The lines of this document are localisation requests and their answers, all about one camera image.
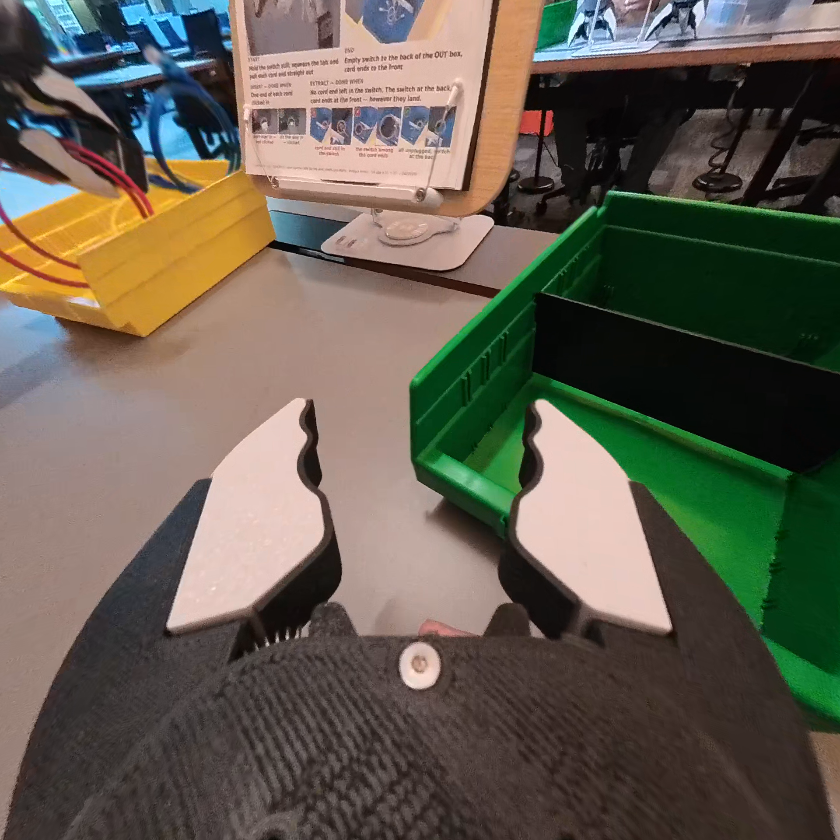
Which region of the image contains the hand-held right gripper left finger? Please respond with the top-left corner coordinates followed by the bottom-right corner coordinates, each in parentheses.
top-left (167, 398), bottom-right (343, 636)

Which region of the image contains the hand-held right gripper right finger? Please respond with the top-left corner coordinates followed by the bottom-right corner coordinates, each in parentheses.
top-left (498, 401), bottom-right (676, 639)

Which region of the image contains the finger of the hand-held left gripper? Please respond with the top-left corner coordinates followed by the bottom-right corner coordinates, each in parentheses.
top-left (24, 63), bottom-right (122, 135)
top-left (0, 124), bottom-right (127, 200)

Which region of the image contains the red ethernet cable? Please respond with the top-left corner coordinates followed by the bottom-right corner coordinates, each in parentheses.
top-left (0, 141), bottom-right (157, 291)

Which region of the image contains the black ethernet splitter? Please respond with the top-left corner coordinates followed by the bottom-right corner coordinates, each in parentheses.
top-left (90, 124), bottom-right (151, 194)

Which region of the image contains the green plastic bin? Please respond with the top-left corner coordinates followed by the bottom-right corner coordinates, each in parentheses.
top-left (537, 0), bottom-right (580, 52)
top-left (409, 189), bottom-right (840, 732)

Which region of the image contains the blue ethernet cable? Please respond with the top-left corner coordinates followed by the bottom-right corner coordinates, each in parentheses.
top-left (140, 44), bottom-right (245, 181)

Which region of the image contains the yellow plastic bin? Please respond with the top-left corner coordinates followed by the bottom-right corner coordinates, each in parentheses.
top-left (0, 158), bottom-right (278, 340)

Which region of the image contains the black glossy panel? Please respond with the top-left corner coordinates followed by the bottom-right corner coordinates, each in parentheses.
top-left (535, 290), bottom-right (840, 475)

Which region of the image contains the instruction sheet board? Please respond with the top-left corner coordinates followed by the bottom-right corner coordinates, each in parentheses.
top-left (226, 0), bottom-right (547, 219)

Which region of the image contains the white stand base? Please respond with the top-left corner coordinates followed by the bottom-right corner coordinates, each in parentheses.
top-left (321, 184), bottom-right (497, 274)

